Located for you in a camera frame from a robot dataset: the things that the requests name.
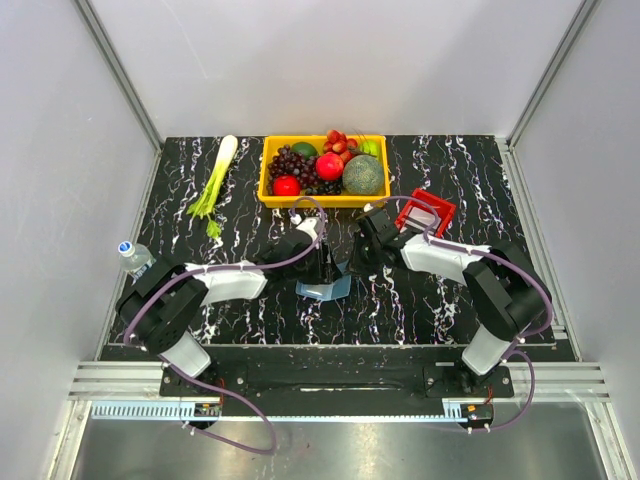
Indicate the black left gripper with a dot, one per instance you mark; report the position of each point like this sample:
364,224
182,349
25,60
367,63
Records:
320,274

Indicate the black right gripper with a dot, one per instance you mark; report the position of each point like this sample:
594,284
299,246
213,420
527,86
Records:
355,261

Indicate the blue leather card holder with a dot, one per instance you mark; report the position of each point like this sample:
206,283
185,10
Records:
327,292

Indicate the red plastic card tray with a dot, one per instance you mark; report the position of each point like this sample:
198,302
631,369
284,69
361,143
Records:
425,200

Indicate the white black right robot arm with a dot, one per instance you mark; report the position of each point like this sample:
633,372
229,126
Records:
510,299

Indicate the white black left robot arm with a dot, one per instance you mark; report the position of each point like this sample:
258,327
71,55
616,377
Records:
160,306

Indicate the dark blueberry cluster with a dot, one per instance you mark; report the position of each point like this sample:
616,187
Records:
325,188

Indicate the red tomato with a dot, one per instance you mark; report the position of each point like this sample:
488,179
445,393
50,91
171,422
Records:
286,185

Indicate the green netted melon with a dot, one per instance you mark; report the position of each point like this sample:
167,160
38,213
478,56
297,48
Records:
363,175

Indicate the red pomegranate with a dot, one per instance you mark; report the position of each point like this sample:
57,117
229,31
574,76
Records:
329,166

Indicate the dark purple grape bunch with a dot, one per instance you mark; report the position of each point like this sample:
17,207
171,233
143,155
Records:
286,162

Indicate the dark green avocado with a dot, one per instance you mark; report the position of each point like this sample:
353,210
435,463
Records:
305,149

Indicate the red lychee cluster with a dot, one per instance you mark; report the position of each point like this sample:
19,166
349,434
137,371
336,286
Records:
339,143

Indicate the yellow plastic fruit bin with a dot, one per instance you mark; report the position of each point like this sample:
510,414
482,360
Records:
344,200

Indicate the green white celery stalk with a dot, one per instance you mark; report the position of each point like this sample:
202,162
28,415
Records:
204,207

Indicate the clear plastic water bottle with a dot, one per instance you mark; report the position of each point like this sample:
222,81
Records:
135,259

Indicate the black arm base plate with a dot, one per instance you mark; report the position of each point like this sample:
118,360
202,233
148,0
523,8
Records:
431,380

